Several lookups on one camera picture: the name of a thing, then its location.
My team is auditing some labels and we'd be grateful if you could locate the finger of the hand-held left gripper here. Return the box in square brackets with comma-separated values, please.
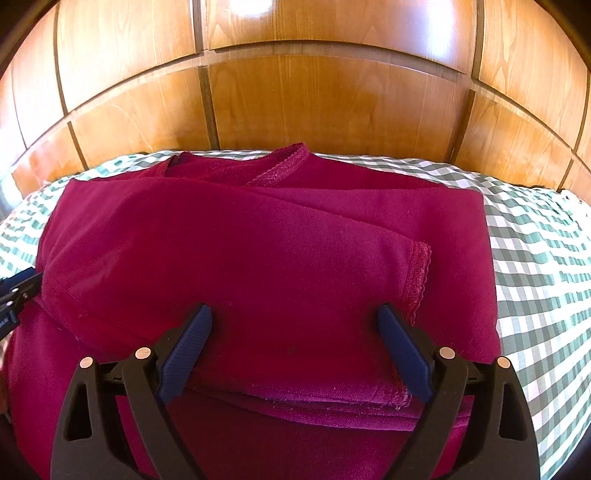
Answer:
[0, 270, 44, 312]

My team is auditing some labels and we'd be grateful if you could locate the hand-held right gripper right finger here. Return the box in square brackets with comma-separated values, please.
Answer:
[376, 303, 541, 480]

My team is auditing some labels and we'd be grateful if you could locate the dark red sweater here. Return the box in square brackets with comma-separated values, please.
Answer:
[2, 142, 502, 480]

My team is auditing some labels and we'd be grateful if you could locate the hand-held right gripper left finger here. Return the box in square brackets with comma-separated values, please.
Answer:
[50, 302, 214, 480]

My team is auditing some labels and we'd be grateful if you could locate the green checked bedspread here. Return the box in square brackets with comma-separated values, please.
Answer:
[0, 148, 591, 480]

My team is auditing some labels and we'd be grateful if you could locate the wooden wardrobe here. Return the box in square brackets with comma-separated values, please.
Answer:
[0, 0, 591, 213]

